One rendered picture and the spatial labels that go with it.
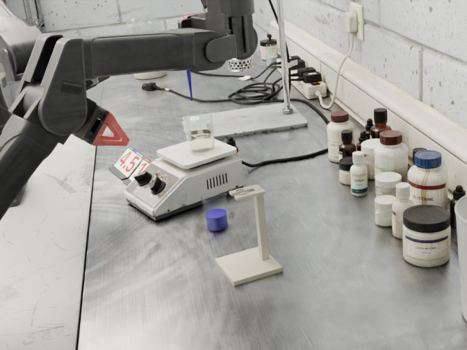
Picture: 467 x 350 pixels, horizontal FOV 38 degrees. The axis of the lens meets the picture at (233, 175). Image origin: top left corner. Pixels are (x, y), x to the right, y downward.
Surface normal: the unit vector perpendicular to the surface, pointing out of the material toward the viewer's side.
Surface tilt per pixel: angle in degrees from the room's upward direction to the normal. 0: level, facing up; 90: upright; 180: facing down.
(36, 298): 0
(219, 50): 90
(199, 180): 90
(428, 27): 90
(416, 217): 0
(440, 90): 90
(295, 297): 0
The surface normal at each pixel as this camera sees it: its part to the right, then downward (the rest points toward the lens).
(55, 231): -0.10, -0.92
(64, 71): 0.61, 0.24
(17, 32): 0.22, -0.70
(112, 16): 0.16, 0.35
